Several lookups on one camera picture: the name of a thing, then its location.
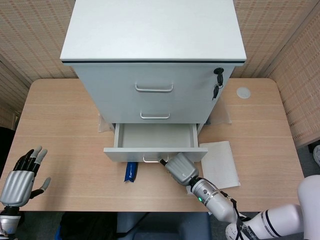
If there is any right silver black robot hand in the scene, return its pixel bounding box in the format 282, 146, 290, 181
159, 152, 200, 187

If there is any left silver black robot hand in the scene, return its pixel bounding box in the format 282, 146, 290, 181
0, 145, 52, 208

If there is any shallow white drawer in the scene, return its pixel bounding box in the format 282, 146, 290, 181
103, 122, 209, 164

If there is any middle-sized white drawer front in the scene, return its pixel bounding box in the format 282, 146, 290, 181
96, 100, 216, 125

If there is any large white drawer front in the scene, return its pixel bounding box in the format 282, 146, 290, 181
73, 63, 236, 103

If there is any white filing cabinet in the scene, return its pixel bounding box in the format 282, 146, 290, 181
59, 0, 247, 133

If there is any white paper sheet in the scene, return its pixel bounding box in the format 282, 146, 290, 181
199, 140, 241, 190

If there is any blue snack packet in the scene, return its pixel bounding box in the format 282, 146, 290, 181
124, 161, 139, 183

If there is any black hanging key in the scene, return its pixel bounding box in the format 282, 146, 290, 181
212, 84, 223, 101

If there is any black key in lock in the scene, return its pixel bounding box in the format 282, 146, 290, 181
213, 67, 226, 86

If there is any white shoe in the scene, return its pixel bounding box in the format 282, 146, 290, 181
313, 144, 320, 167

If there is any medium silver drawer handle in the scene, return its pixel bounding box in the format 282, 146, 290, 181
139, 111, 171, 120

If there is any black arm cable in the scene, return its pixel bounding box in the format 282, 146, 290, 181
222, 191, 251, 240

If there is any long silver drawer handle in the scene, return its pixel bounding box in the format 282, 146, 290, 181
135, 83, 174, 94

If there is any grey round cable grommet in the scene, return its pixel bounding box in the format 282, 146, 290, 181
236, 86, 252, 100

